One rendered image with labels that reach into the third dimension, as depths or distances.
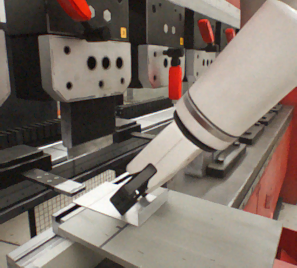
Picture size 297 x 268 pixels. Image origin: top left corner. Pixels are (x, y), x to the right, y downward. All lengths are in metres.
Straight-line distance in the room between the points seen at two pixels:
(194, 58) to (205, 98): 0.37
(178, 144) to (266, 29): 0.15
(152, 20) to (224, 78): 0.24
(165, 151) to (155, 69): 0.22
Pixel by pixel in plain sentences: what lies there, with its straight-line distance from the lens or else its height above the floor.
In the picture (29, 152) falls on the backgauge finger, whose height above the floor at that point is 1.03.
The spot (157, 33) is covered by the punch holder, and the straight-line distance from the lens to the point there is 0.51.
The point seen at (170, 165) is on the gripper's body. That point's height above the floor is 1.10.
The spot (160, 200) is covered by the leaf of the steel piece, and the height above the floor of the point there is 1.01.
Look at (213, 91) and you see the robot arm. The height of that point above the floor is 1.19.
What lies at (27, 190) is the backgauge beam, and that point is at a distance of 0.69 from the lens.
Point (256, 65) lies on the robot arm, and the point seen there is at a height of 1.22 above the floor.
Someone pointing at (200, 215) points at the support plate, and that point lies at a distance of 0.43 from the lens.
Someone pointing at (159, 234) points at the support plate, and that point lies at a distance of 0.38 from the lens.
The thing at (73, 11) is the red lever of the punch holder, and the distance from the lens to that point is 0.31.
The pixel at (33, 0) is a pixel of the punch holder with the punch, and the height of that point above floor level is 1.29.
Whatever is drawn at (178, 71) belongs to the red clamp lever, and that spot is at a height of 1.21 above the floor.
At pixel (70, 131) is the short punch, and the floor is 1.13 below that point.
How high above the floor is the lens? 1.22
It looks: 12 degrees down
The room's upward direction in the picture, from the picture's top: straight up
